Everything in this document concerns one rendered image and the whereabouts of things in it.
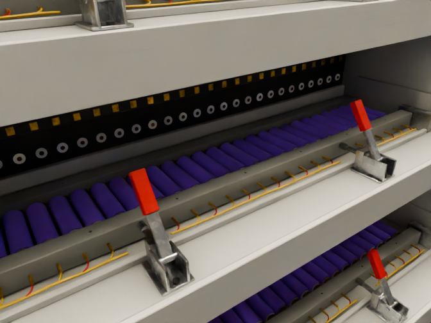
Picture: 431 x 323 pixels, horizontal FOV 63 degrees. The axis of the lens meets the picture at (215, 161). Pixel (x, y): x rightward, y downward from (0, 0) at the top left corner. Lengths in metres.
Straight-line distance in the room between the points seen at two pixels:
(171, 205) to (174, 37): 0.15
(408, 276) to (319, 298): 0.16
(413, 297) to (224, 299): 0.32
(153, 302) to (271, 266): 0.11
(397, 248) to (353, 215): 0.21
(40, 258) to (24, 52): 0.16
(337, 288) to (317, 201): 0.17
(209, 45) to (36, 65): 0.12
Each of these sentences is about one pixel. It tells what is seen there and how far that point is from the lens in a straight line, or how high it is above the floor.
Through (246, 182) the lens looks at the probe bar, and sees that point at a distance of 0.37.
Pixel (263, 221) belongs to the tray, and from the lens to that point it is 0.35.
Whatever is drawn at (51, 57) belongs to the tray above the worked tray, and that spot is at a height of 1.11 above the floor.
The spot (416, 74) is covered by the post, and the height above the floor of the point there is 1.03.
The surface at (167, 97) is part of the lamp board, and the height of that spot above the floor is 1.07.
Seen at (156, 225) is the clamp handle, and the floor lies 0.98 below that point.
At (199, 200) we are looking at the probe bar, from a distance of 0.34.
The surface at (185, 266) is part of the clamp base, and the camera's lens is 0.28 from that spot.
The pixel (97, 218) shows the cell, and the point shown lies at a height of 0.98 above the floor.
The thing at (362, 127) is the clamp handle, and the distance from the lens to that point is 0.43.
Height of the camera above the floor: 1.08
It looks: 13 degrees down
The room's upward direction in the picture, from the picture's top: 12 degrees counter-clockwise
